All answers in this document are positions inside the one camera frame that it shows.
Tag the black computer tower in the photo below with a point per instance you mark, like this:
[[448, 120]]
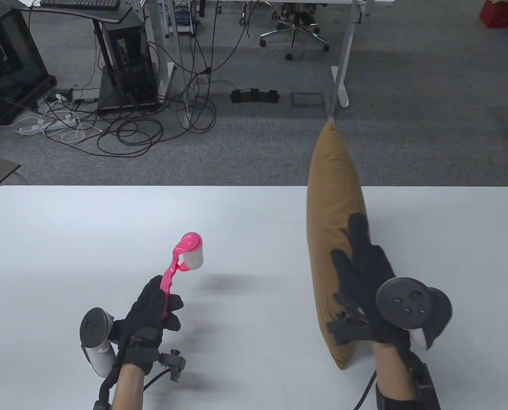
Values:
[[130, 60]]

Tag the person's right hand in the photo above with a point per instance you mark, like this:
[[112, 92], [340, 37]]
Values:
[[365, 265]]

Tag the person's right forearm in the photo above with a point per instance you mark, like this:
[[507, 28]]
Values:
[[390, 371]]

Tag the brown pillow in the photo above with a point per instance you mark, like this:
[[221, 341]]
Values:
[[331, 192]]

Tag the red box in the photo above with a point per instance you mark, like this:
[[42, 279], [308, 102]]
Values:
[[497, 15]]

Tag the pink lint roller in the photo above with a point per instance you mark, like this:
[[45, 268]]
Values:
[[190, 245]]

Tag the white desk frame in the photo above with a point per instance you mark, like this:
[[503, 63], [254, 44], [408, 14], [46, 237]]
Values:
[[167, 81], [344, 51]]

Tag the person's left forearm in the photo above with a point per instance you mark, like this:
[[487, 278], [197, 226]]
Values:
[[128, 388]]

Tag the black glass computer case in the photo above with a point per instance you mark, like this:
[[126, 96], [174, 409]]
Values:
[[10, 64]]

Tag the black white tracking controller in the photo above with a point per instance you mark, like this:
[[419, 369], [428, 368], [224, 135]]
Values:
[[96, 329], [403, 303]]

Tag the person's left hand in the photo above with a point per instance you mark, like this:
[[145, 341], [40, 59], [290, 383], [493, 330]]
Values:
[[147, 307]]

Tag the grey power strip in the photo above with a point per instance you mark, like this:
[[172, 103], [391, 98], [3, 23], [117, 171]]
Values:
[[85, 95]]

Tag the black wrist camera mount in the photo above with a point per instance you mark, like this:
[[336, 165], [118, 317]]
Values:
[[175, 363], [348, 331]]

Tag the dark curved standing desk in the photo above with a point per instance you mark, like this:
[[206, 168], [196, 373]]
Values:
[[87, 15]]

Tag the silver office chair base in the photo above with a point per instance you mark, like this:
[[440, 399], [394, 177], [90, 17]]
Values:
[[294, 29]]

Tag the black wrist sensor box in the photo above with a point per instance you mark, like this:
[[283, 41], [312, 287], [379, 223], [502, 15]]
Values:
[[424, 388]]

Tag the black keyboard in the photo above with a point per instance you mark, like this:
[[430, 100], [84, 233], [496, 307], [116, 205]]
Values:
[[79, 4]]

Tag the grey floor hatch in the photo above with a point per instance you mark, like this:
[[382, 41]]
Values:
[[307, 100]]

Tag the white power strip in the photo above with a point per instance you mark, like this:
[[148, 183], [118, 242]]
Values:
[[36, 128]]

